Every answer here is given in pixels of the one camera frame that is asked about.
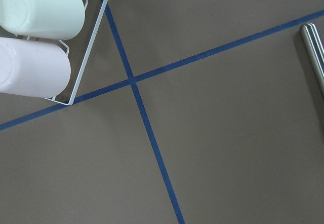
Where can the steel muddler black tip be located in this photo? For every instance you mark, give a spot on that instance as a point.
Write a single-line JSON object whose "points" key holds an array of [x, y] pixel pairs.
{"points": [[314, 47]]}

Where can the pink cup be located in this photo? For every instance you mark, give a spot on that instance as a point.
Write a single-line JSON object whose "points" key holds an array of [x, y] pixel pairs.
{"points": [[33, 68]]}

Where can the mint green cup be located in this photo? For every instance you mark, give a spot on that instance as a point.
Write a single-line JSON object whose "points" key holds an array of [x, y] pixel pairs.
{"points": [[49, 19]]}

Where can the white wire cup rack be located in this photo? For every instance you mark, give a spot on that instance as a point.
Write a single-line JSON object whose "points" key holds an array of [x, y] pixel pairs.
{"points": [[63, 45]]}

